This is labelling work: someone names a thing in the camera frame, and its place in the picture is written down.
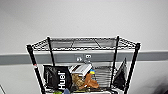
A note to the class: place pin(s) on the long grey wall band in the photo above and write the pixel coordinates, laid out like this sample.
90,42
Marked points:
13,57

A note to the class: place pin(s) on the orange plush toy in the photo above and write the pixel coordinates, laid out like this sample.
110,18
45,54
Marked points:
89,81

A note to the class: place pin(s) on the black bag with white print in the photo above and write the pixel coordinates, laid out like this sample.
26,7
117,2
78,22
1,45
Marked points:
57,78

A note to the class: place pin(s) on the small black bag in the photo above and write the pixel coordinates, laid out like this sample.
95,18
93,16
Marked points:
120,76

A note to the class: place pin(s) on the white wall socket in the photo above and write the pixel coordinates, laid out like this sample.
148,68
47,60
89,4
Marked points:
78,59
88,57

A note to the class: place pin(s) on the white box with blue corner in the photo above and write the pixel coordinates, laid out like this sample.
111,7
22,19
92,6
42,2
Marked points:
79,69

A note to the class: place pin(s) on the blue plush toy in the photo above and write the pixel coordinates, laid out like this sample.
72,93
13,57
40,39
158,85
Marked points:
67,91

